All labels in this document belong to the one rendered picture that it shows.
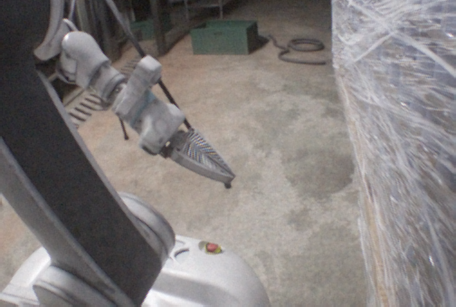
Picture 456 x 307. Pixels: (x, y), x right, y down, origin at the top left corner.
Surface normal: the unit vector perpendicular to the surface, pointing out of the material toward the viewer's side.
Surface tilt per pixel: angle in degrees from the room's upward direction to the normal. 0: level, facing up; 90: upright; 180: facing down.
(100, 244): 70
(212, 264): 0
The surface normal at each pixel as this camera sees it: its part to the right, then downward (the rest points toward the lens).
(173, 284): -0.32, 0.25
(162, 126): 0.57, -0.54
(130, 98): 0.01, 0.12
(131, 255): 0.85, -0.22
